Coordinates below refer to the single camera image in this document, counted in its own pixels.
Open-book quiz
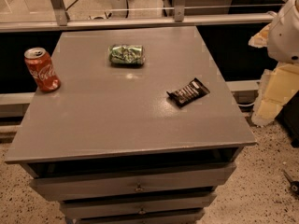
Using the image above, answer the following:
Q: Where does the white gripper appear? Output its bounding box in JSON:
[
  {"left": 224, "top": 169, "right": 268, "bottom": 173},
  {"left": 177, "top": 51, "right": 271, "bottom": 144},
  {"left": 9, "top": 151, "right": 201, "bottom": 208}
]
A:
[{"left": 249, "top": 0, "right": 299, "bottom": 126}]

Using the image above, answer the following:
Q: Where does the crushed green soda can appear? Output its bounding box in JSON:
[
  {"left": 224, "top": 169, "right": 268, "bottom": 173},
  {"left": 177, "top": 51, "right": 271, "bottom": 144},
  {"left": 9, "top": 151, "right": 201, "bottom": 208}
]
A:
[{"left": 108, "top": 44, "right": 145, "bottom": 65}]

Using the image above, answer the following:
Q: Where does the red cola can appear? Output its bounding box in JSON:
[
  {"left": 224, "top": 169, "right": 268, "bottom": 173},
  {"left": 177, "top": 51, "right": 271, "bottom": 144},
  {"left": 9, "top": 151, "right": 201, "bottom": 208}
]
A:
[{"left": 24, "top": 48, "right": 61, "bottom": 92}]

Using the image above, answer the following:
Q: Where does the black snack wrapper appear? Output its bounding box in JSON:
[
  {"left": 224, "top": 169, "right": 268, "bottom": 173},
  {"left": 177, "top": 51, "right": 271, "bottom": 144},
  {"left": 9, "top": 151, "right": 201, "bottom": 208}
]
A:
[{"left": 167, "top": 78, "right": 210, "bottom": 107}]

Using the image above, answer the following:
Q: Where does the black tool on floor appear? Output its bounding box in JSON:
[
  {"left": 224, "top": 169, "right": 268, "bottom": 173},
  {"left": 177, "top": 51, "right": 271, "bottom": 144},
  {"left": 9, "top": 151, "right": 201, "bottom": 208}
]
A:
[{"left": 283, "top": 170, "right": 299, "bottom": 195}]

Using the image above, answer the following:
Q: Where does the grey drawer cabinet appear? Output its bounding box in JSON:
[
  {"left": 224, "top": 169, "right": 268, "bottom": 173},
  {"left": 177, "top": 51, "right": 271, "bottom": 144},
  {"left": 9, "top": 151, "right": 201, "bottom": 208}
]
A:
[{"left": 6, "top": 27, "right": 255, "bottom": 224}]

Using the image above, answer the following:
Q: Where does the grey metal railing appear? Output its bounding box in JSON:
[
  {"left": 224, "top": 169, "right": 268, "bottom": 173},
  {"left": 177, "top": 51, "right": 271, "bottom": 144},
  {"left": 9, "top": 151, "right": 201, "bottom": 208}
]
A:
[{"left": 0, "top": 0, "right": 287, "bottom": 33}]

